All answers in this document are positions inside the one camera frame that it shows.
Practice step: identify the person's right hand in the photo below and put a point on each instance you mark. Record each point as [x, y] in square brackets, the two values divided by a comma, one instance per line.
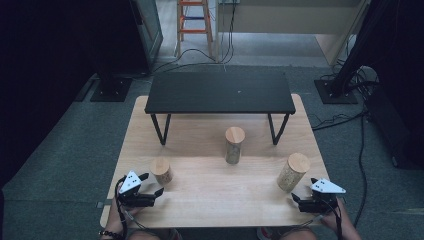
[338, 218]

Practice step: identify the tall slim glass jar wooden lid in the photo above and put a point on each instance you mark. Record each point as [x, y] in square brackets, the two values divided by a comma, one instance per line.
[234, 143]

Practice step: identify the beige cabinet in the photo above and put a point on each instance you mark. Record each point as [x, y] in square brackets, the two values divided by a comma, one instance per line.
[286, 20]

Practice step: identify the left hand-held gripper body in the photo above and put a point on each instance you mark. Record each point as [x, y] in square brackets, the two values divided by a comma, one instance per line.
[130, 182]

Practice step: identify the red shoe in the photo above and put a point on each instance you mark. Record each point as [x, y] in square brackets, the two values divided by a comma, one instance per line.
[264, 234]

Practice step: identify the grain-filled glass jar wooden lid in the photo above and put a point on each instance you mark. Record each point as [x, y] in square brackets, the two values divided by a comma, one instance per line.
[293, 170]

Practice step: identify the black slanted stand pole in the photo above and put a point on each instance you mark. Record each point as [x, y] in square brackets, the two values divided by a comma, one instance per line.
[360, 43]

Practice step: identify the black box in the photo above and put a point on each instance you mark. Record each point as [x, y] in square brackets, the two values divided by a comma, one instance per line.
[393, 130]

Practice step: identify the wooden step ladder orange braces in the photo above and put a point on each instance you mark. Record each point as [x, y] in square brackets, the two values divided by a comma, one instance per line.
[195, 30]

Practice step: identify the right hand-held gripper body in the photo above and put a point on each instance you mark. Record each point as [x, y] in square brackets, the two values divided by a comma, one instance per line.
[325, 193]

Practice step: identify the black square stand base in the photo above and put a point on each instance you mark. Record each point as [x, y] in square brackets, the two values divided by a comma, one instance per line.
[328, 91]
[111, 89]

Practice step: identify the person's left hand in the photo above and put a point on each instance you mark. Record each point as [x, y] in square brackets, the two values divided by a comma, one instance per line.
[116, 218]

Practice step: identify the grey table bracket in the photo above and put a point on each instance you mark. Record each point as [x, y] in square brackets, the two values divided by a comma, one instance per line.
[104, 204]

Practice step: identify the person's right leg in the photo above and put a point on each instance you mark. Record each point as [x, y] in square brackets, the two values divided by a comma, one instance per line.
[296, 235]

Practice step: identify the short glass jar wooden lid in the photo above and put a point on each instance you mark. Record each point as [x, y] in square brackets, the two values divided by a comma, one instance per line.
[161, 170]

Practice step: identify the dark glass-fronted cabinet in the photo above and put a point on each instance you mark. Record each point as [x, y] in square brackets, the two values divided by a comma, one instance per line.
[148, 33]

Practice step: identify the person's left leg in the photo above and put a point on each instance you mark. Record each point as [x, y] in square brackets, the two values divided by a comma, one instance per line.
[153, 235]

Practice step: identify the black shelf with metal legs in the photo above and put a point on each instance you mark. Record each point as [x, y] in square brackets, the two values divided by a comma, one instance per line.
[220, 93]

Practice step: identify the person's leg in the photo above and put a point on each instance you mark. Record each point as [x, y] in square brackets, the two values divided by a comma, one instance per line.
[296, 235]
[153, 235]

